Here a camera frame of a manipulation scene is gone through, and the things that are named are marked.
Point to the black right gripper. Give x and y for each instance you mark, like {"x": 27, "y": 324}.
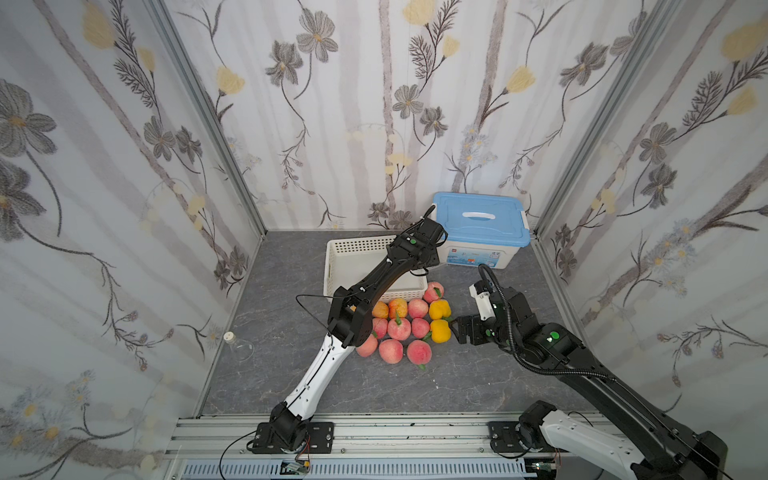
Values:
{"x": 464, "y": 328}

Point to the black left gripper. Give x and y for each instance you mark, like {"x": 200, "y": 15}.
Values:
{"x": 428, "y": 227}

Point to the yellow peach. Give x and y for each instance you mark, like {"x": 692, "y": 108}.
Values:
{"x": 440, "y": 310}
{"x": 440, "y": 331}

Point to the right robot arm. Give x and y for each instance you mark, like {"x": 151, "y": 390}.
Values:
{"x": 650, "y": 445}

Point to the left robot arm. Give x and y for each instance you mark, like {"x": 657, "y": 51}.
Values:
{"x": 349, "y": 324}

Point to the white perforated plastic basket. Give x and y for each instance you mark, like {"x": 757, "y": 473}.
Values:
{"x": 349, "y": 260}

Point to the pink peach upper row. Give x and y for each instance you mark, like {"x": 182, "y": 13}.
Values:
{"x": 418, "y": 308}

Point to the pink peach with leaf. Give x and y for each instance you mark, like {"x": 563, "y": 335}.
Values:
{"x": 399, "y": 329}

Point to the orange wrinkled peach right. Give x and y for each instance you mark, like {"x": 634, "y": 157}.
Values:
{"x": 398, "y": 308}

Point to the blue lidded storage box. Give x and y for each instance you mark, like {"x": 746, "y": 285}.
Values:
{"x": 481, "y": 229}

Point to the orange wrinkled peach middle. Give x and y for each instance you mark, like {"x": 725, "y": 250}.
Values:
{"x": 381, "y": 310}

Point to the glass flask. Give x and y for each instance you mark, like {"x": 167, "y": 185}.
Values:
{"x": 241, "y": 349}

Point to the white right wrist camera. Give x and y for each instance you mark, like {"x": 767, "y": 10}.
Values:
{"x": 482, "y": 297}

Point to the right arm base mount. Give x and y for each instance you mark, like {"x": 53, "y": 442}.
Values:
{"x": 506, "y": 439}

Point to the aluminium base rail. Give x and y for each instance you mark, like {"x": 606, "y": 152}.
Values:
{"x": 373, "y": 446}

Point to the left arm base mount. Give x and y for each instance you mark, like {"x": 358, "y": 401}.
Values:
{"x": 305, "y": 437}

